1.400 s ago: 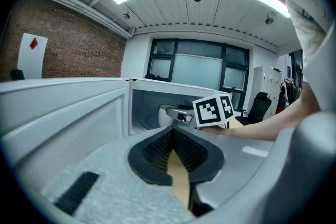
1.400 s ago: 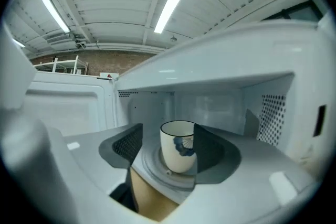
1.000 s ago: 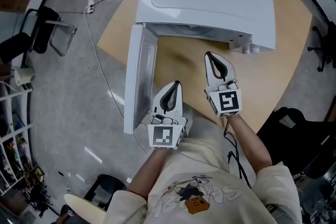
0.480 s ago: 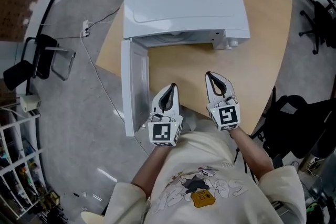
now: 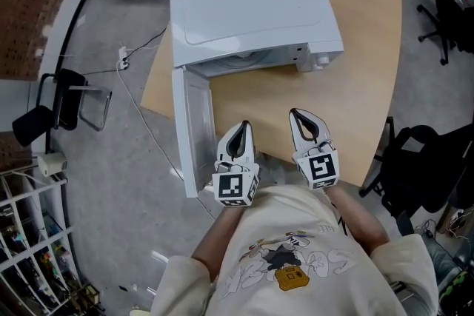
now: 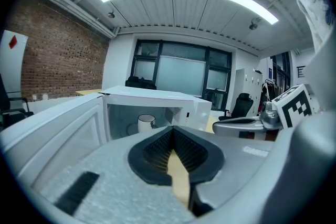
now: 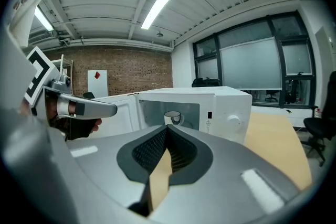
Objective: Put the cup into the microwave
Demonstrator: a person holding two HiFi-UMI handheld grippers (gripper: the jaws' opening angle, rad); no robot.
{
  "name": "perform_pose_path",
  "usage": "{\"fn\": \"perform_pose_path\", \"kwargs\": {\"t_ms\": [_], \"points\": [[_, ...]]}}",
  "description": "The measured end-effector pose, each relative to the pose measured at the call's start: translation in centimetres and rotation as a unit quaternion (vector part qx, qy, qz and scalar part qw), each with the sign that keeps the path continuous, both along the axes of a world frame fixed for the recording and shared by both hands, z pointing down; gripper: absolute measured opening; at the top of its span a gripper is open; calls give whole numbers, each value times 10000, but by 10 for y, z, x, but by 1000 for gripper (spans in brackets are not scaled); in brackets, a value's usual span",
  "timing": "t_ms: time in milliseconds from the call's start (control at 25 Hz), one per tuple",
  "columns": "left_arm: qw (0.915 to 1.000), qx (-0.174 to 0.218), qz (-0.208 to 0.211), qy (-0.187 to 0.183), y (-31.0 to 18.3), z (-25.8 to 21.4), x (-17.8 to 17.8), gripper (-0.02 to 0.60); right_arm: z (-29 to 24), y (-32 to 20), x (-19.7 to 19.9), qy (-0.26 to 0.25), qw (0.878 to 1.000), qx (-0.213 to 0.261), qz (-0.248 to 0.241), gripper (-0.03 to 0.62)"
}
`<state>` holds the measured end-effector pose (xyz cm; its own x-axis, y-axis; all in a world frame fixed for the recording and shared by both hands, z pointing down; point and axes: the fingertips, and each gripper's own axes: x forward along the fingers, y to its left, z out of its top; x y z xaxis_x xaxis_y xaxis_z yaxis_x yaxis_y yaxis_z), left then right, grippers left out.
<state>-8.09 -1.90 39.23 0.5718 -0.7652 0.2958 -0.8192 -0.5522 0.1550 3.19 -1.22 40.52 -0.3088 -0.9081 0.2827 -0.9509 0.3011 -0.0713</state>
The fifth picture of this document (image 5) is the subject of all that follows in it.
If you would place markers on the small white box device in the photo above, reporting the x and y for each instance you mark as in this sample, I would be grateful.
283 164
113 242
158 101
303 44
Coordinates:
52 163

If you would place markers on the person's left forearm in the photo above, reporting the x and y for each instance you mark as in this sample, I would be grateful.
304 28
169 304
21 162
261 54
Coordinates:
216 244

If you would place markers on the person's right forearm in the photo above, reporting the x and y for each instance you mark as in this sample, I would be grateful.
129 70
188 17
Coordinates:
357 222

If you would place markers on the black metal frame chair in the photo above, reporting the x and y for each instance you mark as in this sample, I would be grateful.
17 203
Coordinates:
64 103

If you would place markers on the white power strip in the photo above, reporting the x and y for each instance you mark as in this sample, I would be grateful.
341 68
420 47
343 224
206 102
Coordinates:
123 57

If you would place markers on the round glass turntable plate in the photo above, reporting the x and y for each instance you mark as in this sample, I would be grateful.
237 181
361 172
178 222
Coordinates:
244 61

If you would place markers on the white microwave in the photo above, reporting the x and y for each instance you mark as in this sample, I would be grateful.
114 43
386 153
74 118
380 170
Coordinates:
252 7

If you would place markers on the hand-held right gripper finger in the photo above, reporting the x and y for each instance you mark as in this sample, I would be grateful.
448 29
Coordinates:
319 127
296 133

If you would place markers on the black office chair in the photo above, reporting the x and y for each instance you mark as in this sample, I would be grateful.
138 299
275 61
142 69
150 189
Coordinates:
446 16
422 166

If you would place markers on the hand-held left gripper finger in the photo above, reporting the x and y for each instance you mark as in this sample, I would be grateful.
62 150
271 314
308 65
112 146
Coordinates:
251 144
223 145

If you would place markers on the white shelf rack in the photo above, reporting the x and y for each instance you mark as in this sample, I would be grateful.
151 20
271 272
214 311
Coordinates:
40 233

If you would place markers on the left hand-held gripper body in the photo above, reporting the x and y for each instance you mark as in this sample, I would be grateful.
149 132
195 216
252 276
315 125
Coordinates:
231 185

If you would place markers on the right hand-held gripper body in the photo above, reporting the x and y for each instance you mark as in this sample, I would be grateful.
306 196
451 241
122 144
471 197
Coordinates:
321 168

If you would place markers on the cream printed t-shirt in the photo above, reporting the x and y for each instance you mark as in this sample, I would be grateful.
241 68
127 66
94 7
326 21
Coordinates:
296 270

